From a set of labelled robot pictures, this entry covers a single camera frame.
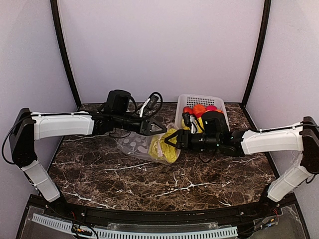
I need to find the yellow toy lemon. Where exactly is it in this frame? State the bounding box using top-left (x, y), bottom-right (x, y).
top-left (181, 119), bottom-right (192, 130)

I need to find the yellow napa cabbage toy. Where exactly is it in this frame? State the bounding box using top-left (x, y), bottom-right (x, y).
top-left (148, 127), bottom-right (180, 164)

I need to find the clear zip top bag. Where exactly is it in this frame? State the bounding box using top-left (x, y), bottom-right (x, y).
top-left (117, 123), bottom-right (180, 165)

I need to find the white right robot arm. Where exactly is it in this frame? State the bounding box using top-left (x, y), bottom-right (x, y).
top-left (164, 111), bottom-right (319, 202)

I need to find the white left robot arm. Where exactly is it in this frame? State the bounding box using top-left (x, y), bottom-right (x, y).
top-left (4, 90), bottom-right (167, 203)

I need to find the red orange toy mango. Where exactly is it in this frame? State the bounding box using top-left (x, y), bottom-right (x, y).
top-left (183, 107), bottom-right (193, 114)

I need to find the orange toy fruit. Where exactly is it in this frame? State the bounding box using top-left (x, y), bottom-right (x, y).
top-left (192, 104), bottom-right (206, 118)

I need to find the white plastic basket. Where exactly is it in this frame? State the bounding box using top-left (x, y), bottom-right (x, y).
top-left (174, 94), bottom-right (230, 129)

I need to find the pink red toy fruit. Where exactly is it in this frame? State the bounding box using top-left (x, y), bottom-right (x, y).
top-left (206, 105), bottom-right (218, 111)

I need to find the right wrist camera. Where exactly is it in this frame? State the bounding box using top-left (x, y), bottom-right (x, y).
top-left (182, 112), bottom-right (199, 133)

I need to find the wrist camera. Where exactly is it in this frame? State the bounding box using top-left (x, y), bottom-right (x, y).
top-left (137, 92), bottom-right (163, 118)
top-left (182, 112), bottom-right (199, 133)

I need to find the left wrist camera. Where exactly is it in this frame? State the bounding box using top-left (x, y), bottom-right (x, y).
top-left (137, 92), bottom-right (163, 118)

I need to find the white slotted cable duct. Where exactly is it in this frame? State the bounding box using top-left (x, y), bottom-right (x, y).
top-left (31, 213), bottom-right (238, 239)

